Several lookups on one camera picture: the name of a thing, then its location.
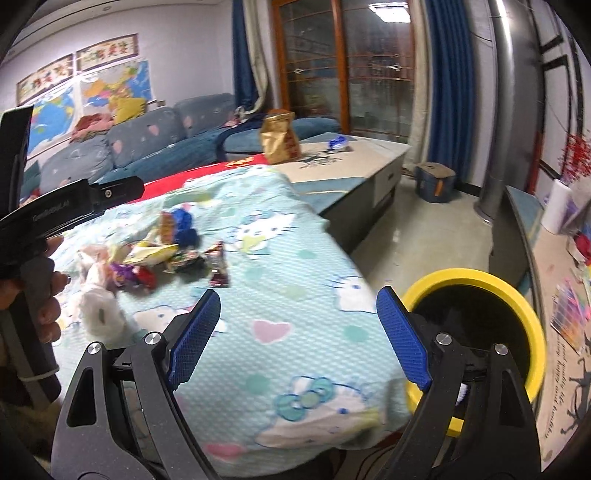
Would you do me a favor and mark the framed calligraphy left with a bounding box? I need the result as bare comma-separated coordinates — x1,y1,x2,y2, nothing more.
16,54,74,106

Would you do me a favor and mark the red berry branch decoration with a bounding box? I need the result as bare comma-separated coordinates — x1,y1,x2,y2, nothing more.
561,134,591,185

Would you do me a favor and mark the red blanket underneath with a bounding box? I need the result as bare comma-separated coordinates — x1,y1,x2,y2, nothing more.
138,154,269,201

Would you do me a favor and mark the white crumpled tissue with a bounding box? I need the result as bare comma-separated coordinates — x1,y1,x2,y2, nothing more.
78,263,126,344

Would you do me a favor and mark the framed calligraphy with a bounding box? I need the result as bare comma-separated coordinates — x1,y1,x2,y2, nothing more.
76,33,139,72
16,54,74,106

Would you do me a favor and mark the gold foil snack bag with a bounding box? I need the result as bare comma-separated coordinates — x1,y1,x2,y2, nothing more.
259,109,301,165

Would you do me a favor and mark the beige grey coffee table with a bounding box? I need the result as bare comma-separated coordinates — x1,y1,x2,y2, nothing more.
276,132,410,253

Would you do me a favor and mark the Hello Kitty light blue blanket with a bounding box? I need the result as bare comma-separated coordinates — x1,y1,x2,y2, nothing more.
54,165,410,477

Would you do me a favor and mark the framed calligraphy right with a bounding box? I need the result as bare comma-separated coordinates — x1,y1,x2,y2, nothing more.
76,33,139,72

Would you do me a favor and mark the dark candy wrapper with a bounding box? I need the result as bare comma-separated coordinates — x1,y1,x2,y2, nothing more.
204,241,230,288

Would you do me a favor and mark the blue grey sofa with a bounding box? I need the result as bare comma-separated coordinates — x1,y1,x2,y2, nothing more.
20,92,343,199

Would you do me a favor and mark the blue curtain right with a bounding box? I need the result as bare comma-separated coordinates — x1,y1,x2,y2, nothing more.
425,0,476,183

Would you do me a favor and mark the blue curtain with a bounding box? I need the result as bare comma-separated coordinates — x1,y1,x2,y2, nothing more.
425,0,476,183
231,0,259,112

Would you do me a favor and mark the world map poster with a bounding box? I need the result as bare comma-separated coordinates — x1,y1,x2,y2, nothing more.
27,86,76,156

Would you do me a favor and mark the red snack wrapper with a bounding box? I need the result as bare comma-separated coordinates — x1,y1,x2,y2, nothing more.
134,266,157,290

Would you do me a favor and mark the yellow rimmed black trash bin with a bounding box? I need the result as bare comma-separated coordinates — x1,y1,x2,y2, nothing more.
400,267,547,438

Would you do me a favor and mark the person's left hand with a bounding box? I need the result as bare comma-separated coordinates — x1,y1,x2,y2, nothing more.
0,235,71,345

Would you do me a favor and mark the white paper towel roll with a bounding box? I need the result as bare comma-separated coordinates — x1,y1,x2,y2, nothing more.
541,179,572,234

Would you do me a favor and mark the yellow white snack wrapper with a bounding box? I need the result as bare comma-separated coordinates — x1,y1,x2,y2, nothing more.
122,229,179,267

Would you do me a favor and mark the long tv cabinet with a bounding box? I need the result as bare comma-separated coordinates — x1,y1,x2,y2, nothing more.
488,186,590,479

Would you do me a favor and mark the purple snack wrapper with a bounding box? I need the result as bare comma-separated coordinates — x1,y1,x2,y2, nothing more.
109,262,138,287

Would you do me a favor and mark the wooden framed glass door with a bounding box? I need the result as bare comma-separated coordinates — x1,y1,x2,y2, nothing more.
270,0,415,143

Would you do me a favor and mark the blue white wrapper on table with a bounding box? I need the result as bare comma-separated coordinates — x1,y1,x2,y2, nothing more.
327,135,352,153

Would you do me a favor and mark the silver tower air conditioner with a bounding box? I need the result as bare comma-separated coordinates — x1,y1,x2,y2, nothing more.
476,1,543,223

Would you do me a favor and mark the pile of clothes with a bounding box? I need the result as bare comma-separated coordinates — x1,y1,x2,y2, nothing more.
70,113,114,143

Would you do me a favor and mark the colourful bead palette sheet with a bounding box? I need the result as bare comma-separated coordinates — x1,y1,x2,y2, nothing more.
551,279,586,356

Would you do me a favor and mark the blue curtain left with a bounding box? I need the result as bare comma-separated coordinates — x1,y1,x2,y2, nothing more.
231,0,259,112

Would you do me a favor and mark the yellow cushion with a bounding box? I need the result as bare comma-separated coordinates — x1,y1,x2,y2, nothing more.
113,98,147,125

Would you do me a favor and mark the china map poster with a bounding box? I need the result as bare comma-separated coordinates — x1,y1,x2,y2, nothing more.
79,59,153,115

